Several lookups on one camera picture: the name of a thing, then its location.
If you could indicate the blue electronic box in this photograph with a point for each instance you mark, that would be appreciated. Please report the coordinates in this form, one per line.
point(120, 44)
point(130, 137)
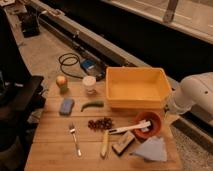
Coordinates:
point(93, 69)

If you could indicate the dark grape bunch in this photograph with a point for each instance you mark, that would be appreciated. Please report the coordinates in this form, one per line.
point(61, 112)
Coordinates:
point(100, 124)

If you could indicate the terracotta bowl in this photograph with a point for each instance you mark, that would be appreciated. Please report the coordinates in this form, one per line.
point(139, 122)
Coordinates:
point(154, 127)

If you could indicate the wooden block brush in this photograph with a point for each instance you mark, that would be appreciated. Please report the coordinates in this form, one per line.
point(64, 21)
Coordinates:
point(122, 144)

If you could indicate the blue folded cloth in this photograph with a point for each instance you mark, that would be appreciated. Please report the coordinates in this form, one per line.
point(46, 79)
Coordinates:
point(153, 149)

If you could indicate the white handled utensil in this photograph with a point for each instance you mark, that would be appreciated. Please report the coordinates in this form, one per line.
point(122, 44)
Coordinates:
point(127, 128)

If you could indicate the black device on floor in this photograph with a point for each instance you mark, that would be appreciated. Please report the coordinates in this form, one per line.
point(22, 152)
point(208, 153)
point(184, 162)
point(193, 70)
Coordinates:
point(29, 25)

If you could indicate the black chair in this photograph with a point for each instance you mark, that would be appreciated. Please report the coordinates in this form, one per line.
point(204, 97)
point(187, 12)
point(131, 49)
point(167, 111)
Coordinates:
point(19, 97)

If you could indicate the yellow plastic bin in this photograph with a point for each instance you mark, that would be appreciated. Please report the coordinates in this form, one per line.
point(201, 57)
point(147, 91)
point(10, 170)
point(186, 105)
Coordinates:
point(137, 87)

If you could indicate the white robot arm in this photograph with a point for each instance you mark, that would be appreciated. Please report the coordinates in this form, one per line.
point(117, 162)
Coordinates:
point(194, 93)

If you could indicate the apple on green cup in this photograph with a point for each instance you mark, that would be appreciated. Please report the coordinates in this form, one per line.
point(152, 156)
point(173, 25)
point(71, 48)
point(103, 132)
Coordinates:
point(62, 83)

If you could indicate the blue sponge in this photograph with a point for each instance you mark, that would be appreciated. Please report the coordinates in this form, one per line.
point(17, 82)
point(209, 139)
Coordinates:
point(66, 106)

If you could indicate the silver fork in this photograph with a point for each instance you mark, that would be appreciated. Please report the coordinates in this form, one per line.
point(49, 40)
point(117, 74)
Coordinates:
point(73, 132)

